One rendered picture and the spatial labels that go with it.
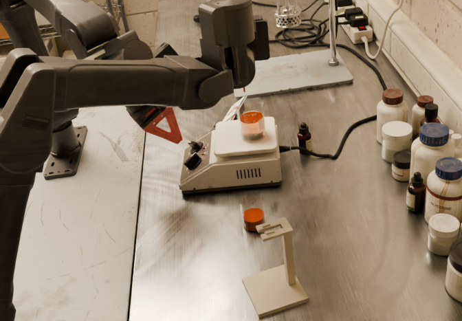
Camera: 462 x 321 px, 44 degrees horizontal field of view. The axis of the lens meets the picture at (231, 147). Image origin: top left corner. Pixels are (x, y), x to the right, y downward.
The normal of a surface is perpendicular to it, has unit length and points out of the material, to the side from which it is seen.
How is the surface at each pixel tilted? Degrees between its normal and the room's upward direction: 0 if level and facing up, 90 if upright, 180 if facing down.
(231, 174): 90
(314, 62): 0
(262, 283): 0
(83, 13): 24
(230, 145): 0
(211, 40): 88
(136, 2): 90
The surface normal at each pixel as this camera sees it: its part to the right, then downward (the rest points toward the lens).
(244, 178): -0.02, 0.55
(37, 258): -0.13, -0.83
